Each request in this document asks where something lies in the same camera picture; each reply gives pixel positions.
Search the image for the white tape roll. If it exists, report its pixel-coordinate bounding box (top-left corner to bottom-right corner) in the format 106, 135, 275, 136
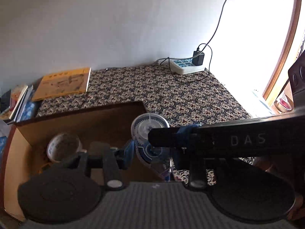
47, 132, 82, 163

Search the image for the floral patterned table cloth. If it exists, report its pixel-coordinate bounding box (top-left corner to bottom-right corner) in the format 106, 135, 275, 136
35, 64, 253, 187

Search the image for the white power strip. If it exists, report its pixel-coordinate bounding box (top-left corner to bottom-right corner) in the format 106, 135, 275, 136
156, 56, 206, 76

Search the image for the brown cardboard box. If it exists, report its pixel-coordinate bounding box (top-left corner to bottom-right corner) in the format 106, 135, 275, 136
1, 101, 160, 224

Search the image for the black power adapter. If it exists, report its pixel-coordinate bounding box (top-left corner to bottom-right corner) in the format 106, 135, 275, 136
192, 51, 205, 66

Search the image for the yellow book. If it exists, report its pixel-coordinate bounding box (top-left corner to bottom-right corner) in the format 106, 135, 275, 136
32, 67, 91, 102

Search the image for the stack of books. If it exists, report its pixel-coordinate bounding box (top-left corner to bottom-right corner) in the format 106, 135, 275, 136
1, 84, 34, 125

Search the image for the black power cable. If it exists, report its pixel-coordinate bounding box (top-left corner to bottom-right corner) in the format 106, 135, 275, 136
159, 0, 237, 84

